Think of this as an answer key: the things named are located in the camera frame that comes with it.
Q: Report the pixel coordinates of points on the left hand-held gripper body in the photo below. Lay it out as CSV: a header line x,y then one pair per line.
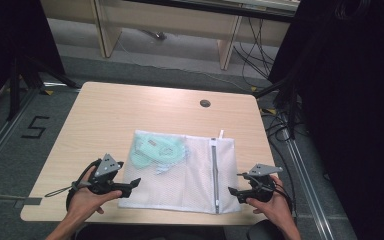
x,y
105,173

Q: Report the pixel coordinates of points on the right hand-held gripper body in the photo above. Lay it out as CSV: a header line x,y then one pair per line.
x,y
260,185

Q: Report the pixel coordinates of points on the white mesh laundry bag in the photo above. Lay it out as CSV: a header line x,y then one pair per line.
x,y
193,180

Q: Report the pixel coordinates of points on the person's right hand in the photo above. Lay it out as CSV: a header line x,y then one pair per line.
x,y
275,208

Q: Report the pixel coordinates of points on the person's left hand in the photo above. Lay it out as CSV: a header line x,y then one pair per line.
x,y
86,200

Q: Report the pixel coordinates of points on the mint green garment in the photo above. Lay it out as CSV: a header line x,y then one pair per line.
x,y
153,151

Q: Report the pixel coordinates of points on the person's dark pants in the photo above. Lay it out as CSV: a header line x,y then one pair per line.
x,y
146,234

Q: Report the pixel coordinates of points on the grey tape strip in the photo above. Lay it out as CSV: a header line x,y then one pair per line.
x,y
30,201

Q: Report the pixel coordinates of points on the black metal stand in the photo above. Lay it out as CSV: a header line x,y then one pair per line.
x,y
288,96
30,75

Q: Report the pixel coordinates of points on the black curtain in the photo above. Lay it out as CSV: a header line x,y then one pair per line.
x,y
13,40
353,116

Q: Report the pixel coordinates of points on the dark metal chair foot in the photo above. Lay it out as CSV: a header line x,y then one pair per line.
x,y
156,34

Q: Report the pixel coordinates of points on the light wooden desk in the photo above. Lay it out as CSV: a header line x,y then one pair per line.
x,y
166,20

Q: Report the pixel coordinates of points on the metal floor rail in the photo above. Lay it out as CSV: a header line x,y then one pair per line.
x,y
305,180
3,133

